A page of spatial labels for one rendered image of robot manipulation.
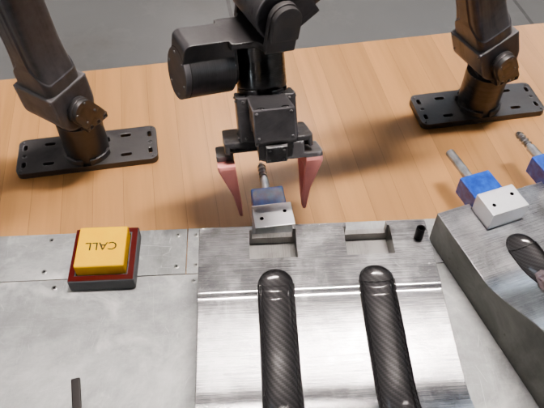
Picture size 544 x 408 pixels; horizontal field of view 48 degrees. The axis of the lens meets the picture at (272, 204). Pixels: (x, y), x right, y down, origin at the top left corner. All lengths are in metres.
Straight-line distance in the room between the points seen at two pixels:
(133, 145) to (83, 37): 1.72
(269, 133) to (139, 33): 2.00
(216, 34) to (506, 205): 0.39
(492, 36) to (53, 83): 0.57
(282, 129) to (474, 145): 0.42
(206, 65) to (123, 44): 1.90
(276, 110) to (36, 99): 0.34
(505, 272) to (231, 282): 0.32
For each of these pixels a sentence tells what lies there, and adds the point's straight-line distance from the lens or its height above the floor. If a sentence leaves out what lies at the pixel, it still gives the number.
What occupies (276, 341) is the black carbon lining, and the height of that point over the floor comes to 0.88.
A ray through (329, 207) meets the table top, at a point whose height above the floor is 0.80.
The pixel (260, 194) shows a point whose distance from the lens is 0.79.
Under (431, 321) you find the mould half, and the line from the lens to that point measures 0.66.
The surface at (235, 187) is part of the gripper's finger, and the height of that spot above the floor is 0.91.
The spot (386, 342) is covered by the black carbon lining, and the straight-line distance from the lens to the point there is 0.64.
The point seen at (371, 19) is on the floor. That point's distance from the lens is 2.64.
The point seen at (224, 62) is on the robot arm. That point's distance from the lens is 0.66.
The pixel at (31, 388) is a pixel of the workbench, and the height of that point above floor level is 0.80.
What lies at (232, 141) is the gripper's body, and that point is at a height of 0.95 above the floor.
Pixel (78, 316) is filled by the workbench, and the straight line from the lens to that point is 0.77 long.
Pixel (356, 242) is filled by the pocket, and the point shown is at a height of 0.86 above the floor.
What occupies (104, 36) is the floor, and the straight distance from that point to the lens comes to 2.61.
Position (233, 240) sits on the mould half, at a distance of 0.69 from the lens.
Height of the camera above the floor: 1.44
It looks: 50 degrees down
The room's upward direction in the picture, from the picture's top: straight up
